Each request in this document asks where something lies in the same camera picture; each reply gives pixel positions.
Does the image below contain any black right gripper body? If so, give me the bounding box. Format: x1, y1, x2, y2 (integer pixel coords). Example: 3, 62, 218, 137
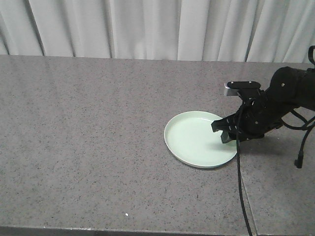
235, 89, 282, 141

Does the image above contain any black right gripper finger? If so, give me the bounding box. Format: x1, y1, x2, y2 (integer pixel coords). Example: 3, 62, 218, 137
211, 111, 241, 133
220, 131, 243, 144

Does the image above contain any light green round plate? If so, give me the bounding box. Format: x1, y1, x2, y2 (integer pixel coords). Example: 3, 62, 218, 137
164, 111, 237, 169

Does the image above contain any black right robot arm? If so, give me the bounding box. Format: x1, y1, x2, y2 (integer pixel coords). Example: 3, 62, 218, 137
211, 66, 315, 144

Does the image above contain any white pleated curtain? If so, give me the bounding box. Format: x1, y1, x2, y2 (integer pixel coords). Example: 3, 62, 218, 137
0, 0, 315, 63

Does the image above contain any black camera cable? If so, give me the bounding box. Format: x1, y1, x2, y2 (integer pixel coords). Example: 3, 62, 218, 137
235, 98, 254, 236

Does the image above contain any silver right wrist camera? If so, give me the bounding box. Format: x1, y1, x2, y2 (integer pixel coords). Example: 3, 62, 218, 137
224, 81, 261, 98

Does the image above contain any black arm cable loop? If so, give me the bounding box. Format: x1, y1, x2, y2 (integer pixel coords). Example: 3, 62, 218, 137
283, 108, 315, 169

